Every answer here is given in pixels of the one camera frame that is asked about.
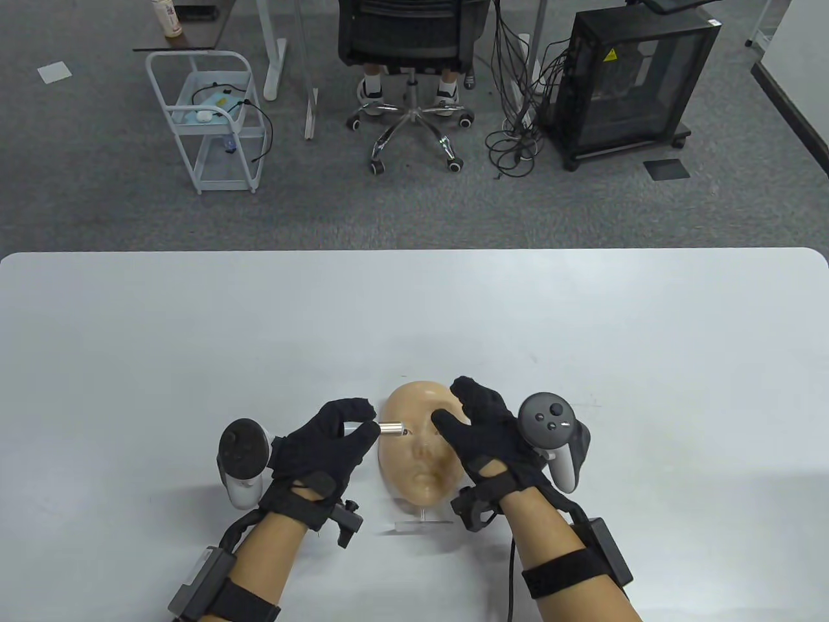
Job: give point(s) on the person's left hand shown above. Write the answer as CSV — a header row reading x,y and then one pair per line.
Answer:
x,y
324,447

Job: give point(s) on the person's right hand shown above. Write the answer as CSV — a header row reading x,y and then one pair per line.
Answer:
x,y
492,440

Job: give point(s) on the silver lip balm tube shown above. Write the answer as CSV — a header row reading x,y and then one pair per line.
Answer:
x,y
390,427

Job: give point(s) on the beige mannequin face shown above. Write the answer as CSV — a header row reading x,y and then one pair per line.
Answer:
x,y
414,402

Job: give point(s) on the person's left forearm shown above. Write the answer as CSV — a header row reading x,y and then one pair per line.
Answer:
x,y
278,551

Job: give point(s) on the black right hand controller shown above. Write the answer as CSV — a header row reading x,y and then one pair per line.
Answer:
x,y
544,421

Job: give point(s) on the black hand controller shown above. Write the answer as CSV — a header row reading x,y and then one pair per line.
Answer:
x,y
243,447
544,421

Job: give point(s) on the black left hand controller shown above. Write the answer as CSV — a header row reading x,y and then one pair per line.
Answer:
x,y
243,447

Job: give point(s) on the black right wrist sensor box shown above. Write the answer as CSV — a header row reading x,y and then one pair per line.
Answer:
x,y
609,551

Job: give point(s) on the black wrist sensor box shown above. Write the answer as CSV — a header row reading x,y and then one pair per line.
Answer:
x,y
201,580
609,551

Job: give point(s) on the black left wrist sensor box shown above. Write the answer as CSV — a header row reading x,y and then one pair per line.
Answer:
x,y
201,580

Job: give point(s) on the white rolling cart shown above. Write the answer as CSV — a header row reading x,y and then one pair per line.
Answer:
x,y
217,165

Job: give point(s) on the small blue bottle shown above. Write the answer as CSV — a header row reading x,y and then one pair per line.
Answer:
x,y
229,142

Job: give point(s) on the dark floor plate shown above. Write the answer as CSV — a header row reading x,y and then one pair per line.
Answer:
x,y
666,170

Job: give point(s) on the white desk foot bar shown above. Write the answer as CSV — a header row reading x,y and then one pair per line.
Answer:
x,y
311,116

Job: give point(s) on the light blue box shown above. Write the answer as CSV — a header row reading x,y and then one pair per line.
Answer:
x,y
223,103

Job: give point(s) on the black computer cabinet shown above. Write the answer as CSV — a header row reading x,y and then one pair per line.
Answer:
x,y
622,97

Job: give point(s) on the white desk leg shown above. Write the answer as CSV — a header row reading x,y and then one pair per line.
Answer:
x,y
275,71
536,39

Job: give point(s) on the black office chair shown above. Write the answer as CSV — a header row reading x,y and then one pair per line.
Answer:
x,y
401,32

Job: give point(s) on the dark brown table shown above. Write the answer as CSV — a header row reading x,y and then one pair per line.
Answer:
x,y
201,35

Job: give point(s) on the white pink bottle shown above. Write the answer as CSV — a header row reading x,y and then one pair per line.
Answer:
x,y
168,19

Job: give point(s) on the white paper sheet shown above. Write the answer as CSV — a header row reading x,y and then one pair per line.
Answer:
x,y
54,72

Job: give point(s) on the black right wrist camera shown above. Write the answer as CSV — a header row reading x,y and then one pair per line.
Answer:
x,y
473,508

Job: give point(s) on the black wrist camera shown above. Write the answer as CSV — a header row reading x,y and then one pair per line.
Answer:
x,y
346,521
473,508

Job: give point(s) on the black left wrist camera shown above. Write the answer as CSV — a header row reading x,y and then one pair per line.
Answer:
x,y
346,521

